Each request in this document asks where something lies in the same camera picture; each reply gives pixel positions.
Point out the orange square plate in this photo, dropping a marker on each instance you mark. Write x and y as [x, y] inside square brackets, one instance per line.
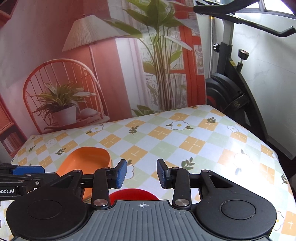
[87, 159]

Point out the red bowl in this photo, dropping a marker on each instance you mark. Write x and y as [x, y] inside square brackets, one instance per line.
[132, 194]

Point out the printed room backdrop cloth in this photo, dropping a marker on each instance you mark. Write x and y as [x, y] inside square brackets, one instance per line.
[71, 64]

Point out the black exercise bike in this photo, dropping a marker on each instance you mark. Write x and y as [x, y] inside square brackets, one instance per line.
[270, 75]

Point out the checkered floral tablecloth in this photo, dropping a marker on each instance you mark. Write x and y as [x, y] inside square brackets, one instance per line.
[196, 138]

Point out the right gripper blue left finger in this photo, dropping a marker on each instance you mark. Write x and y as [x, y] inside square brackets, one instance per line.
[102, 180]

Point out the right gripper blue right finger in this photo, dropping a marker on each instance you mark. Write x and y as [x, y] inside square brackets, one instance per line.
[181, 181]

